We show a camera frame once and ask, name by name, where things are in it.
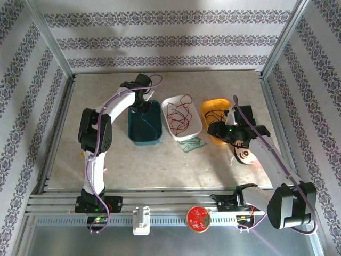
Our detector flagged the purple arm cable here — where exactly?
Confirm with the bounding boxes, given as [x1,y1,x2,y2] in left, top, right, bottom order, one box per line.
[84,74,163,235]
[233,94,319,235]

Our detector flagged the round red disc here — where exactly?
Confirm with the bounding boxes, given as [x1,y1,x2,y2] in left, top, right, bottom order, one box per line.
[186,206,212,233]

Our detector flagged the yellow plastic tray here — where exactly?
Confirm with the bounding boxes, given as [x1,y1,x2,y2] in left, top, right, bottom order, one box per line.
[200,98,235,145]

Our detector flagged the aluminium frame post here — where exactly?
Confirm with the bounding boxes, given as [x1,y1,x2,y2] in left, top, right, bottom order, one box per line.
[262,0,311,78]
[22,0,75,78]

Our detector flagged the thin black cable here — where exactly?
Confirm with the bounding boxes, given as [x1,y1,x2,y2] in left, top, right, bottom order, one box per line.
[213,106,231,121]
[205,108,222,125]

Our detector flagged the thin green cable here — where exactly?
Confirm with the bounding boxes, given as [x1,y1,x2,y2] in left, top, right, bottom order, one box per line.
[140,111,164,143]
[177,137,208,155]

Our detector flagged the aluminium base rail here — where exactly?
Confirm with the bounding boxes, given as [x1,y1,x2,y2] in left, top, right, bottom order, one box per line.
[26,187,316,227]

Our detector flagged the white plastic tray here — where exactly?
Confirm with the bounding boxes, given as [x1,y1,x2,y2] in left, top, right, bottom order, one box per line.
[161,94,203,142]

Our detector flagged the teal plastic tray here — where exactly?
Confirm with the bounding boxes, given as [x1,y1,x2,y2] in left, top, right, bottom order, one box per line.
[127,100,163,146]

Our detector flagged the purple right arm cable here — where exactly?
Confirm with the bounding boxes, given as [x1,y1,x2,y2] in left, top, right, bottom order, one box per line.
[233,94,319,235]

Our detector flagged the round panda face fan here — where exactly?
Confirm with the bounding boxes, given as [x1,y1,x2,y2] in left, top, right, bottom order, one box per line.
[228,141,258,166]

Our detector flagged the white plastic bracket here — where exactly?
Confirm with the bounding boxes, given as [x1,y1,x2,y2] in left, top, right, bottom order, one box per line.
[132,205,151,236]

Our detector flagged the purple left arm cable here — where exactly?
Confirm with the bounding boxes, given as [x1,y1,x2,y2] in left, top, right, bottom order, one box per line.
[84,74,163,235]

